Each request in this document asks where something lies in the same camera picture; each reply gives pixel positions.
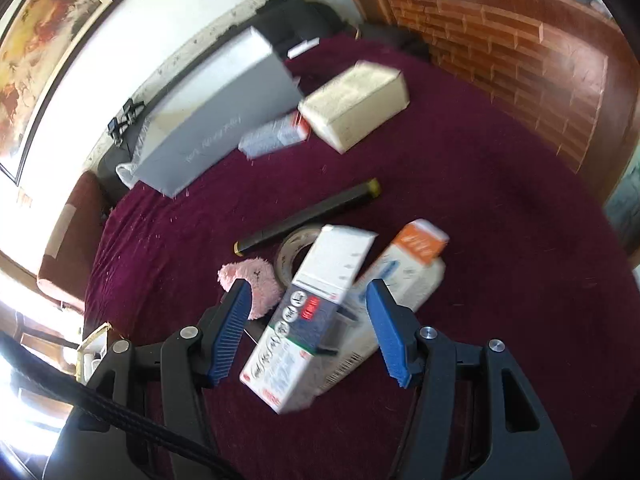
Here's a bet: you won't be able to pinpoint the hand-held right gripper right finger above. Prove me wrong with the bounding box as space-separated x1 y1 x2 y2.
366 279 573 480

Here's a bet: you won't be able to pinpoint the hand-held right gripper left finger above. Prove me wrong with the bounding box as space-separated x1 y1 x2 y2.
42 279 253 480

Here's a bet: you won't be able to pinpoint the white ointment box orange end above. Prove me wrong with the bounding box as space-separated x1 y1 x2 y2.
320 219 448 396

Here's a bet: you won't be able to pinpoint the white and blue printed box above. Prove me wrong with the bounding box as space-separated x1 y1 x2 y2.
240 225 378 415

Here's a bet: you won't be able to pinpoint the gold-edged white cardboard box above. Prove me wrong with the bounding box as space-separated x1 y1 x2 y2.
75 322 112 386

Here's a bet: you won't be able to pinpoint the black marker olive-yellow caps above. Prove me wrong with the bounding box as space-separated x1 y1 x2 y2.
234 178 382 256

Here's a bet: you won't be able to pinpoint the pink fluffy pad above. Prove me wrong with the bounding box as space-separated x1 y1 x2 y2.
217 256 284 321

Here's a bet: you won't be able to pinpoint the clear tape roll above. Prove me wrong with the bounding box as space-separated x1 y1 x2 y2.
274 226 323 288

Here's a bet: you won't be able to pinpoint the maroon blanket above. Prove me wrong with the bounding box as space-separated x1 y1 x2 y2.
85 35 640 480

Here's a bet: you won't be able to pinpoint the brown armchair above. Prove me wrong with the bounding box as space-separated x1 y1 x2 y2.
37 170 118 313

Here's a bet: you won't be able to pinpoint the clear plastic bag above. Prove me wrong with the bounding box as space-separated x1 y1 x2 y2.
116 161 142 188

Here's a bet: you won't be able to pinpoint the grey shoe box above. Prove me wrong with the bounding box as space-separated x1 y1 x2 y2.
132 26 305 198

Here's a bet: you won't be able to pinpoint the small pale cardboard box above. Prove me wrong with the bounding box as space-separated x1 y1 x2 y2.
298 60 410 155

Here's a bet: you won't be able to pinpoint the dark cloth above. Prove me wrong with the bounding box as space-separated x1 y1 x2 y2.
357 22 433 63

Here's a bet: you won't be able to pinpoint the white card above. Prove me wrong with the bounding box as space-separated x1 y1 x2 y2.
287 38 321 59

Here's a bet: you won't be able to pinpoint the wooden brick-pattern headboard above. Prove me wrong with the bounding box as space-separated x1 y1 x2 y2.
370 0 631 173

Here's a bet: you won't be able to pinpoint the black braided cable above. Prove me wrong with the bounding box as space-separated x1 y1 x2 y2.
0 330 246 480

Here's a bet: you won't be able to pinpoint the framed wall painting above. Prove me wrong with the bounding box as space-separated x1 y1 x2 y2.
0 0 126 186

